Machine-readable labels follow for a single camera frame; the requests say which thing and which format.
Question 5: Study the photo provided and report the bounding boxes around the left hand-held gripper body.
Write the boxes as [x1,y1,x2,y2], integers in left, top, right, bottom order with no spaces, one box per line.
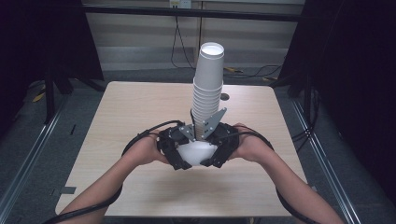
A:
[156,122,196,157]

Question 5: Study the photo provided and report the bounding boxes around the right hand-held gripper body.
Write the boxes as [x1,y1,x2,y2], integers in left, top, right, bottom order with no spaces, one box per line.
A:
[200,106,241,157]

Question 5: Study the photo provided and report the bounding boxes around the single white paper cup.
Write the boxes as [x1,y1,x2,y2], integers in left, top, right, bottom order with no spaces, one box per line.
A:
[176,140,219,167]

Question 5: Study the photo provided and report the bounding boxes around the stack of white paper cups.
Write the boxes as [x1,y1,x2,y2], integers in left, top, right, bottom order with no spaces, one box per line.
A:
[190,41,226,142]

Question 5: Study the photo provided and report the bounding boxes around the person's left hand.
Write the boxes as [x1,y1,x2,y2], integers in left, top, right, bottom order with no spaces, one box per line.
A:
[130,133,171,166]

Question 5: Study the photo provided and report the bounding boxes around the person's right hand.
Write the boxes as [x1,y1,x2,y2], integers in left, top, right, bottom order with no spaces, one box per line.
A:
[228,123,276,164]

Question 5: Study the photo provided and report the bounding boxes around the yellow plug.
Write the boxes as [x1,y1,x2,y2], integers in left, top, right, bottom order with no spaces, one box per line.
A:
[223,66,245,75]

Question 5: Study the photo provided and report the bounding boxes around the black stand leg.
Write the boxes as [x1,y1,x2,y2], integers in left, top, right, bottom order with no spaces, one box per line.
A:
[43,69,58,125]

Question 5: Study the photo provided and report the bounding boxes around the black horizontal bar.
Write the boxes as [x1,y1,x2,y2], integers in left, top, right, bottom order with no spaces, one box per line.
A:
[82,4,304,22]

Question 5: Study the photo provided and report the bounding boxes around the yellow floor marker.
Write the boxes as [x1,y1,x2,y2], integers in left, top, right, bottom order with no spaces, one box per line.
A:
[32,91,47,104]

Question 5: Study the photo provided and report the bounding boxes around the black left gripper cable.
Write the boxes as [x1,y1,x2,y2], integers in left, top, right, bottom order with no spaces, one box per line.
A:
[41,119,185,224]

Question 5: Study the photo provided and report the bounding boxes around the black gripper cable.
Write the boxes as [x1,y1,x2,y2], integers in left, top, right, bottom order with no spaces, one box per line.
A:
[221,130,320,224]
[41,119,185,224]

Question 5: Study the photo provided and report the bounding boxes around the black floor cable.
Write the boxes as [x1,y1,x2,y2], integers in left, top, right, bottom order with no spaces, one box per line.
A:
[223,63,284,79]

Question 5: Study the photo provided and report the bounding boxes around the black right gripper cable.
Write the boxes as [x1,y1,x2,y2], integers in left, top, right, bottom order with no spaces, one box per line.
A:
[221,130,320,224]

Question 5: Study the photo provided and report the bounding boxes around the black cable bundle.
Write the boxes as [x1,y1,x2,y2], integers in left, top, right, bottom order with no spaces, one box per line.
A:
[290,87,322,153]

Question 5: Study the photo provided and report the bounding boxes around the black hanging cable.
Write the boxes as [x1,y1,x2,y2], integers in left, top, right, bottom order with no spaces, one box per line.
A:
[170,15,197,70]

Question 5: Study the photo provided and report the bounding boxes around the metal floor rail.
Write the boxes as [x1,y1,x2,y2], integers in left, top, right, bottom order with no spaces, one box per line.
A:
[290,99,362,224]
[0,101,68,216]

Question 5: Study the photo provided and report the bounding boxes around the white wall power outlet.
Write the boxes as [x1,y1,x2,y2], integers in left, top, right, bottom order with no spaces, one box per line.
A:
[168,0,192,9]

